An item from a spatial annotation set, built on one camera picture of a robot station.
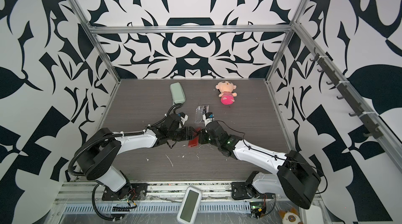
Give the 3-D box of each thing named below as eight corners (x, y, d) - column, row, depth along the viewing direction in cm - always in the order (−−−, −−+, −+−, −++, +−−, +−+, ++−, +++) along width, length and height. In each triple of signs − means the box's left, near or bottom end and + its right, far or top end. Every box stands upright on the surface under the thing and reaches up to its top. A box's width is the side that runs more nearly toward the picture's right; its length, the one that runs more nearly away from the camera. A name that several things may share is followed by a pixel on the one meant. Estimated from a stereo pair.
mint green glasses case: (174, 105, 107) (173, 102, 105) (169, 86, 118) (168, 83, 115) (186, 102, 109) (186, 99, 106) (180, 84, 119) (180, 81, 117)
